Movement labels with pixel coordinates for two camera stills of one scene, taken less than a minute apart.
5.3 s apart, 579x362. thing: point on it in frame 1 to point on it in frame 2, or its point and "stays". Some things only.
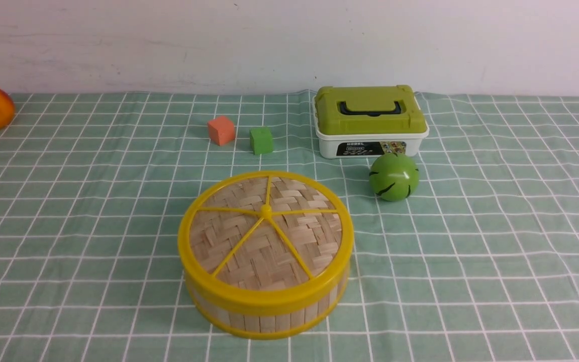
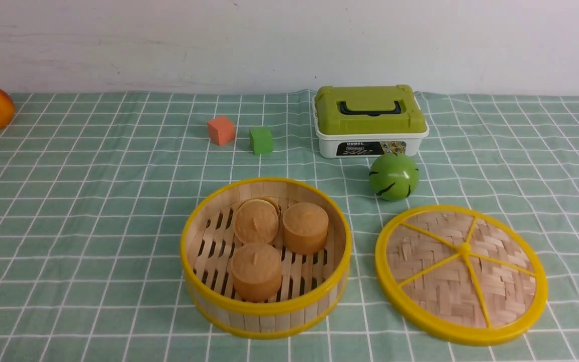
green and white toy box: [362, 122] stays
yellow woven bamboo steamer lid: [265, 239] to [463, 275]
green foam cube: [261, 140] stays
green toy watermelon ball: [393, 177] stays
